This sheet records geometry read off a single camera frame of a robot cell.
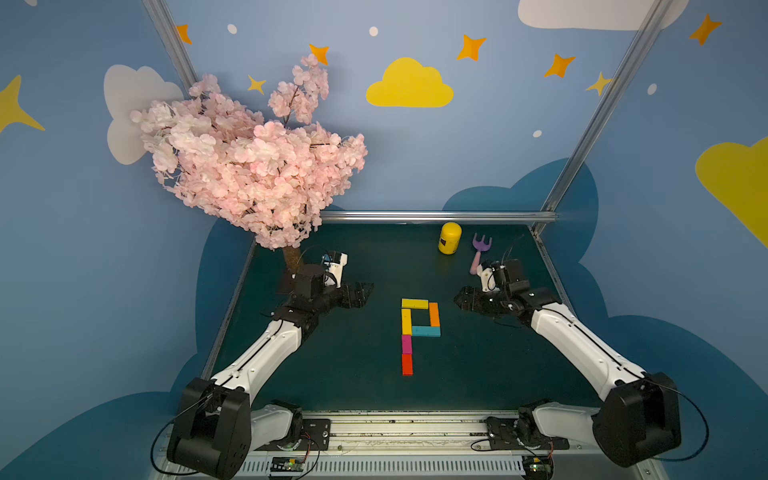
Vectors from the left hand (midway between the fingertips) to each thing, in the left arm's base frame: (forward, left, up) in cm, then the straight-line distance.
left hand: (360, 279), depth 84 cm
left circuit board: (-42, +16, -19) cm, 49 cm away
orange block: (-1, -23, -17) cm, 29 cm away
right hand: (-2, -32, -4) cm, 33 cm away
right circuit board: (-41, -47, -20) cm, 65 cm away
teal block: (-7, -20, -17) cm, 28 cm away
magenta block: (-12, -14, -16) cm, 25 cm away
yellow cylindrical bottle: (+26, -30, -11) cm, 42 cm away
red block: (-18, -14, -17) cm, 28 cm away
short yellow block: (+3, -17, -17) cm, 24 cm away
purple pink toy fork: (+29, -43, -17) cm, 55 cm away
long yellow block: (-4, -14, -17) cm, 22 cm away
